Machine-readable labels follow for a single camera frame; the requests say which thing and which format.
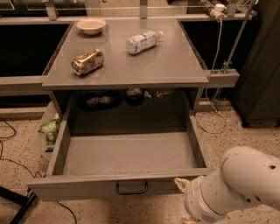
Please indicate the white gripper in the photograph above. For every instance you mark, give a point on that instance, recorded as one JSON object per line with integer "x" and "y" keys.
{"x": 194, "y": 198}

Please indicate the grey top drawer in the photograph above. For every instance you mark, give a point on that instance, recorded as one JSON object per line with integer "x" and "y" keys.
{"x": 154, "y": 142}

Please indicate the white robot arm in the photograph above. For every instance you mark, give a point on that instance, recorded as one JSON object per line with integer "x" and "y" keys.
{"x": 245, "y": 178}

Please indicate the grey cabinet counter top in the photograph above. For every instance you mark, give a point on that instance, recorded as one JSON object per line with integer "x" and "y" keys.
{"x": 171, "y": 63}

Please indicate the dark cabinet at right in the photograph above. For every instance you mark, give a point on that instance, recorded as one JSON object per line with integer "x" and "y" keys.
{"x": 256, "y": 95}

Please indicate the green snack bag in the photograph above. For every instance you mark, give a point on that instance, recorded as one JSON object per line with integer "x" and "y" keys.
{"x": 51, "y": 131}

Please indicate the clear plastic water bottle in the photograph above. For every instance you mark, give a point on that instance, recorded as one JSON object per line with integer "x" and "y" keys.
{"x": 143, "y": 41}

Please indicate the clear plastic bin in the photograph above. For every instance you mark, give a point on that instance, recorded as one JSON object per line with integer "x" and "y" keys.
{"x": 39, "y": 142}

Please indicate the crushed gold soda can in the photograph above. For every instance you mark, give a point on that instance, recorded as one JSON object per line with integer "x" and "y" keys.
{"x": 88, "y": 62}

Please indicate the black stand leg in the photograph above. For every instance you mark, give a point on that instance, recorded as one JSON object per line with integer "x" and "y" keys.
{"x": 24, "y": 202}

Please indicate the beige ceramic bowl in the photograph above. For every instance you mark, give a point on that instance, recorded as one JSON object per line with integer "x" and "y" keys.
{"x": 91, "y": 26}

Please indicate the metal diagonal rod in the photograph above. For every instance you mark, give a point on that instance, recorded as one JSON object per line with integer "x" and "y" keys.
{"x": 233, "y": 6}

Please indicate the black drawer handle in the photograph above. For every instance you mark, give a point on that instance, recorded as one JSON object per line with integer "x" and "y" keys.
{"x": 131, "y": 188}

